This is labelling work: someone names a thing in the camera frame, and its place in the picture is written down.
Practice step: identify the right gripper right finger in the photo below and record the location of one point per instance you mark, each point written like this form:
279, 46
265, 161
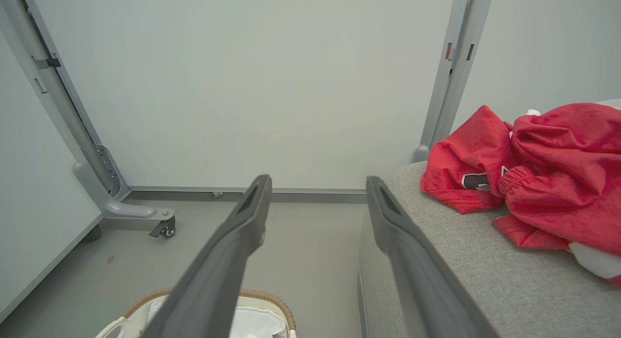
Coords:
417, 280

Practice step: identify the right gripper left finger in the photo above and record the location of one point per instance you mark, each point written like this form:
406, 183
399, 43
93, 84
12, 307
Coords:
213, 270

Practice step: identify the red mesh jersey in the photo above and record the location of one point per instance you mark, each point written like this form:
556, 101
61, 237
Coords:
465, 153

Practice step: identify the red and white jacket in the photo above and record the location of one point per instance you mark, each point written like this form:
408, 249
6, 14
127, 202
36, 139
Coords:
567, 183

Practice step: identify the grey fabric sofa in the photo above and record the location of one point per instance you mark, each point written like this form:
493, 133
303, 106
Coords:
485, 275

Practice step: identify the black caster wheel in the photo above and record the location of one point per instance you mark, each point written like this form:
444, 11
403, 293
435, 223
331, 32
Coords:
92, 233
166, 228

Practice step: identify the white fabric basket liner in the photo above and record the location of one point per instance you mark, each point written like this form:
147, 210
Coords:
254, 323

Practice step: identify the woven laundry basket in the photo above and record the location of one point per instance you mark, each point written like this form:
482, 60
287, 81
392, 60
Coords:
279, 304

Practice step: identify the grey partition foot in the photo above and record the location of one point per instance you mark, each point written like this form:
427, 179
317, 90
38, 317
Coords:
123, 209

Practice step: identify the grey partition bottom rail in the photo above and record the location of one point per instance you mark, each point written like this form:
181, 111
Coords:
301, 192

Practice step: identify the grey double partition post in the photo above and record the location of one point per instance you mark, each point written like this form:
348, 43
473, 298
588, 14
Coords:
456, 61

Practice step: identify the grey partition corner post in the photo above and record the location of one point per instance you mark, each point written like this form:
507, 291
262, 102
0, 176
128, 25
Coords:
53, 86

